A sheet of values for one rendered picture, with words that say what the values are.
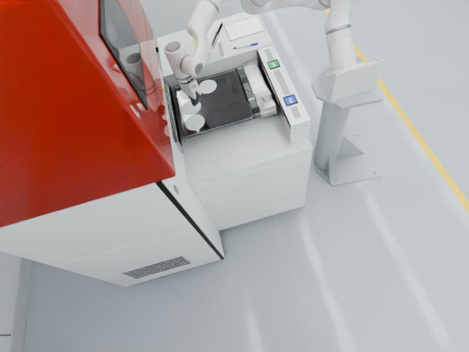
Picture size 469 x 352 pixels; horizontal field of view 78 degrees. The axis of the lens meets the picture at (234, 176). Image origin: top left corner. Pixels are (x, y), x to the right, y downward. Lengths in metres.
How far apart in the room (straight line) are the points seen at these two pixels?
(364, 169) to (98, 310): 2.15
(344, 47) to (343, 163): 1.02
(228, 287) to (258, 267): 0.24
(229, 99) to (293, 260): 1.14
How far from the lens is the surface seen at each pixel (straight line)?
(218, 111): 1.52
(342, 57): 1.60
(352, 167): 2.36
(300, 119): 1.36
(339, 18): 1.62
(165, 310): 2.17
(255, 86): 1.63
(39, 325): 2.63
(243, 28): 1.86
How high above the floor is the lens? 2.02
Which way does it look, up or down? 60 degrees down
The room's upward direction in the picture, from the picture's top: 18 degrees counter-clockwise
